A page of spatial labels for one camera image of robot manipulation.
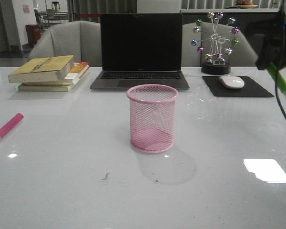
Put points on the orange middle book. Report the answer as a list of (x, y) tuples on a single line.
[(78, 70)]

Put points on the ferris wheel desk ornament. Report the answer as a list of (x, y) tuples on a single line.
[(218, 43)]

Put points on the grey armchair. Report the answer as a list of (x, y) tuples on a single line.
[(82, 39), (242, 55)]

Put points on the pink mesh pen holder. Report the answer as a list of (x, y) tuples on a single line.
[(152, 117)]

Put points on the black mouse pad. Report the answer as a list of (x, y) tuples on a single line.
[(250, 89)]

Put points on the grey right armchair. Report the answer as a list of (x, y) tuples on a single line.
[(242, 55)]

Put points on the yellow top book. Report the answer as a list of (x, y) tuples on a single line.
[(44, 69)]

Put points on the grey laptop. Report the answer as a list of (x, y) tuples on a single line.
[(141, 48)]

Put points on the white computer mouse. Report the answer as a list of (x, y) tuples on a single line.
[(232, 82)]

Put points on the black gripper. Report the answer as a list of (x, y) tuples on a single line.
[(274, 43)]

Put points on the grey left armchair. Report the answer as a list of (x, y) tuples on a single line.
[(82, 39)]

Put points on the fruit bowl on counter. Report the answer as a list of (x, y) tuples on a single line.
[(243, 4)]

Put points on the pale bottom book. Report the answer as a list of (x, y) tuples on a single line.
[(65, 85)]

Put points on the green marker pen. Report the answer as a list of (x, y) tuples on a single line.
[(281, 82)]

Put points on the red trash bin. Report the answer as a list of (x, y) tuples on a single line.
[(33, 34)]

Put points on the pink marker pen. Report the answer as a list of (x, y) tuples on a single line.
[(5, 129)]

